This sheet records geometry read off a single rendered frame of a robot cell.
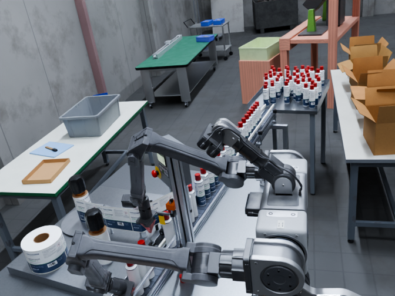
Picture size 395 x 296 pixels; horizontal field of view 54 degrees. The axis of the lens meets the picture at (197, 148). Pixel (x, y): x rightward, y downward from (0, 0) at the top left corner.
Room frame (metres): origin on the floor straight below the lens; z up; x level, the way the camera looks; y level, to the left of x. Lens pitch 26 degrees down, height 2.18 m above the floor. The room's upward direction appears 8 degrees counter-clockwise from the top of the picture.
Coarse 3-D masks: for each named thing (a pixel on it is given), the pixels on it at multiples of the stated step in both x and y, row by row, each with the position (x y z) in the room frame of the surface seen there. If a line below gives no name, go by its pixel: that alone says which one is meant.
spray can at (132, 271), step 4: (128, 264) 1.29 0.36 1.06; (132, 264) 1.30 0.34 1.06; (136, 264) 1.31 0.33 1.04; (128, 268) 1.29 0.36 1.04; (132, 268) 1.29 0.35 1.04; (136, 268) 1.30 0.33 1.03; (128, 272) 1.29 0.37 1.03; (132, 272) 1.28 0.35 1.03; (136, 272) 1.29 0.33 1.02; (128, 276) 1.29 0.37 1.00; (132, 276) 1.28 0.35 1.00; (136, 276) 1.29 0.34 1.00; (132, 280) 1.28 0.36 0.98; (136, 280) 1.29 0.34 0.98; (140, 280) 1.30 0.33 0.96; (136, 284) 1.28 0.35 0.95; (140, 288) 1.29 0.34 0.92; (140, 292) 1.29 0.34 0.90
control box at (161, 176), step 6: (168, 138) 1.60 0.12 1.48; (174, 138) 1.60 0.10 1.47; (156, 156) 1.56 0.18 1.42; (156, 162) 1.57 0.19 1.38; (156, 168) 1.58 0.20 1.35; (186, 168) 1.49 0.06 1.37; (162, 174) 1.53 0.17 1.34; (186, 174) 1.49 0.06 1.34; (162, 180) 1.55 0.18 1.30; (168, 180) 1.48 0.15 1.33; (186, 180) 1.49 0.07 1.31; (168, 186) 1.49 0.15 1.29
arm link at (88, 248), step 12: (72, 240) 0.90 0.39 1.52; (84, 240) 0.88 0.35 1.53; (96, 240) 0.88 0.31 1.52; (108, 240) 0.88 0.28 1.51; (72, 252) 0.86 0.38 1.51; (84, 252) 0.86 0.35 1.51; (96, 252) 0.85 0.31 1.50; (108, 252) 0.85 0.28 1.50; (120, 252) 0.85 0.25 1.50; (132, 252) 0.84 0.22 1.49; (144, 252) 0.84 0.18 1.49; (156, 252) 0.84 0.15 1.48; (168, 252) 0.84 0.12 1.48; (180, 252) 0.83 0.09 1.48; (192, 252) 0.84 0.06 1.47; (204, 252) 0.82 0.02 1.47; (216, 252) 0.82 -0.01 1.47; (84, 264) 0.89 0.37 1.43; (144, 264) 0.84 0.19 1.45; (156, 264) 0.82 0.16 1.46; (168, 264) 0.81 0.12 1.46; (180, 264) 0.81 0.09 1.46; (192, 276) 0.78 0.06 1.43; (204, 276) 0.77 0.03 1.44
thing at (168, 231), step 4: (168, 212) 1.60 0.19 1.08; (164, 216) 1.59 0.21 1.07; (168, 216) 1.59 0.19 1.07; (168, 220) 1.59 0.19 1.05; (168, 224) 1.58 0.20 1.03; (172, 224) 1.60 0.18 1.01; (164, 228) 1.58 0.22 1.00; (168, 228) 1.58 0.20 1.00; (172, 228) 1.59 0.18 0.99; (164, 232) 1.59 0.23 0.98; (168, 232) 1.58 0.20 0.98; (172, 232) 1.58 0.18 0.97; (168, 236) 1.58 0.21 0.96; (172, 236) 1.58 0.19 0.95; (168, 240) 1.58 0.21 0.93; (172, 244) 1.58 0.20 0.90; (176, 244) 1.60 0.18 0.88
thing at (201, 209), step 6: (216, 186) 2.10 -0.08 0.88; (216, 192) 2.03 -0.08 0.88; (210, 198) 1.98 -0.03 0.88; (198, 210) 1.87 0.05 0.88; (204, 210) 1.86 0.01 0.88; (198, 216) 1.81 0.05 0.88; (156, 270) 1.43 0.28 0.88; (162, 270) 1.43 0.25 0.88; (156, 276) 1.40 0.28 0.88; (150, 282) 1.36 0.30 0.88; (150, 288) 1.32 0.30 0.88; (144, 294) 1.30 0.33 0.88
